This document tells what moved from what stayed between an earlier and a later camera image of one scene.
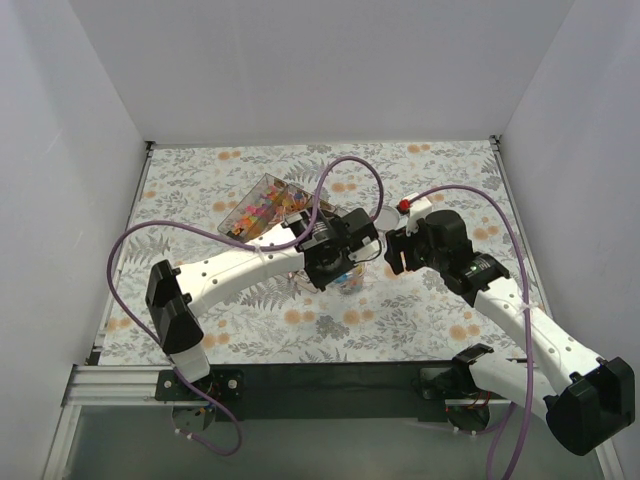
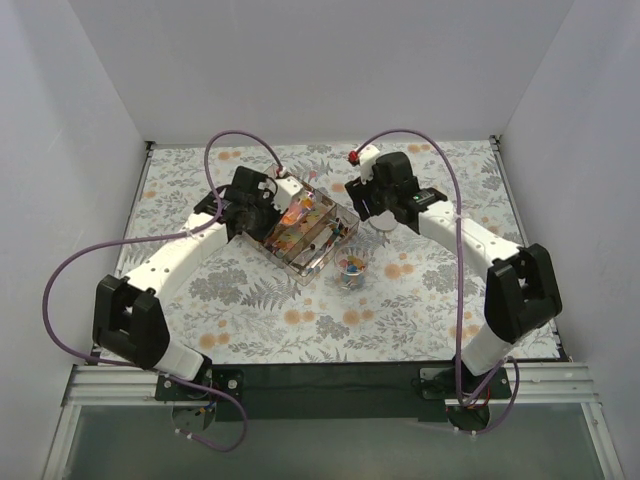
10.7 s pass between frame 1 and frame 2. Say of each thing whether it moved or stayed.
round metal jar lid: stayed
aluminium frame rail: stayed
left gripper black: moved
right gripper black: moved
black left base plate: stayed
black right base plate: stayed
